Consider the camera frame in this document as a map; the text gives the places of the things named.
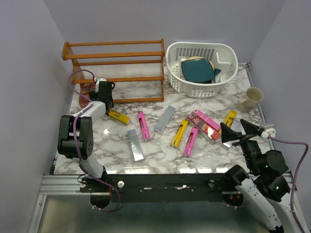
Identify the silver toothpaste box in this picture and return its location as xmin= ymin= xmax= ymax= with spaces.
xmin=154 ymin=105 xmax=175 ymax=135
xmin=127 ymin=129 xmax=144 ymax=162
xmin=222 ymin=119 xmax=244 ymax=150

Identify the beige ceramic mug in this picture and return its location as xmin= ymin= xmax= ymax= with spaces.
xmin=238 ymin=87 xmax=264 ymax=113

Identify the pink toothpaste box left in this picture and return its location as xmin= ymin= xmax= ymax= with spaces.
xmin=138 ymin=111 xmax=150 ymax=142

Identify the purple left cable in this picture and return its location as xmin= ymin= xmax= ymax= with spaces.
xmin=68 ymin=69 xmax=121 ymax=212

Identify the white plastic basket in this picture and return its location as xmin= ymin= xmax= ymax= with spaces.
xmin=165 ymin=42 xmax=238 ymax=98

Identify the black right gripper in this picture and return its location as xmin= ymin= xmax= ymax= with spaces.
xmin=220 ymin=117 xmax=261 ymax=173

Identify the silver toothpaste box right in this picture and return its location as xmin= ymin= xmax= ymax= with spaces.
xmin=222 ymin=119 xmax=244 ymax=150

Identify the teal square plate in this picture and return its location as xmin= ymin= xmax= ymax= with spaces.
xmin=181 ymin=59 xmax=215 ymax=83

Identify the yellow toothpaste box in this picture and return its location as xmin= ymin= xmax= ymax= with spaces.
xmin=171 ymin=119 xmax=188 ymax=149
xmin=223 ymin=110 xmax=237 ymax=128
xmin=108 ymin=109 xmax=131 ymax=125

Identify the silver toothpaste box lower left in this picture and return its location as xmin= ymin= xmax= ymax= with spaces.
xmin=127 ymin=129 xmax=144 ymax=162

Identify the pink toothpaste box centre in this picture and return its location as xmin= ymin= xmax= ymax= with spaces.
xmin=183 ymin=127 xmax=198 ymax=156

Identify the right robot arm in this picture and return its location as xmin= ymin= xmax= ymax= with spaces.
xmin=221 ymin=119 xmax=310 ymax=233

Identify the large pink toothpaste box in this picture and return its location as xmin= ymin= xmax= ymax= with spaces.
xmin=195 ymin=110 xmax=221 ymax=133

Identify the red 3D toothpaste box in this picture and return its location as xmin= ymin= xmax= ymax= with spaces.
xmin=79 ymin=83 xmax=96 ymax=108
xmin=187 ymin=112 xmax=221 ymax=143

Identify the orange wooden three-tier shelf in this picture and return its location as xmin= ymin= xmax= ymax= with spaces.
xmin=61 ymin=39 xmax=165 ymax=103

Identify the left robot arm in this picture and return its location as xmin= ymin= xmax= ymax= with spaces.
xmin=57 ymin=79 xmax=115 ymax=192

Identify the beige round plate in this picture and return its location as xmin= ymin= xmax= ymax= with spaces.
xmin=185 ymin=56 xmax=215 ymax=70

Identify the silver toothpaste box centre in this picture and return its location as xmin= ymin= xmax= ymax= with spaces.
xmin=154 ymin=105 xmax=175 ymax=135

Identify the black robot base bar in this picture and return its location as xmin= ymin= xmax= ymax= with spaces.
xmin=79 ymin=173 xmax=247 ymax=208

